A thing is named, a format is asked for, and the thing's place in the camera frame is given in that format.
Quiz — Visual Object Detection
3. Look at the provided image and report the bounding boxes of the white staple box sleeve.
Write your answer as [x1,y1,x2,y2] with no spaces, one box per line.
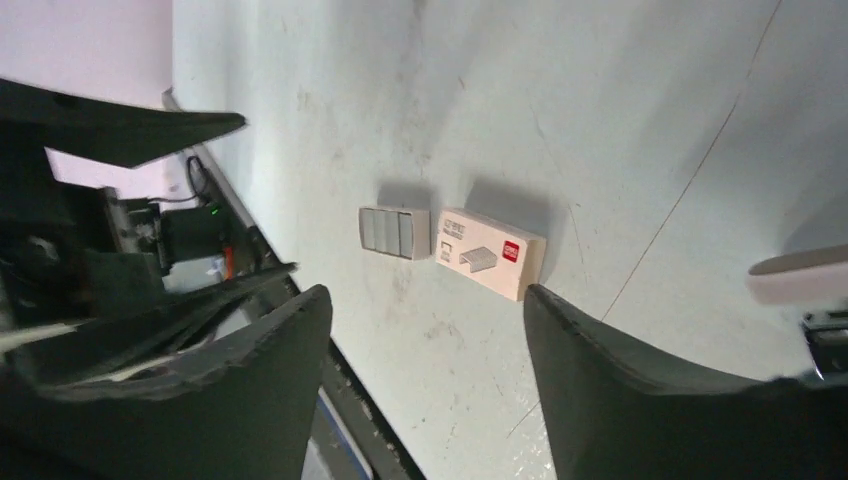
[435,208,547,302]

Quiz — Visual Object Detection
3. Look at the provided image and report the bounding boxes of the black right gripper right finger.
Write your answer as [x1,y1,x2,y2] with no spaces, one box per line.
[523,284,847,479]

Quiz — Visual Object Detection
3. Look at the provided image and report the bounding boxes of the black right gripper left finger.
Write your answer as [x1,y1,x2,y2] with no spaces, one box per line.
[1,285,332,479]

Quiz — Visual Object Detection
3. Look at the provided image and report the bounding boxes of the staple tray with staples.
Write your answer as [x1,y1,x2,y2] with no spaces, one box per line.
[358,206,432,261]

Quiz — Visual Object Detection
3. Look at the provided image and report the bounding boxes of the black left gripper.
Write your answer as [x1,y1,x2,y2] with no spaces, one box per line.
[1,79,297,386]

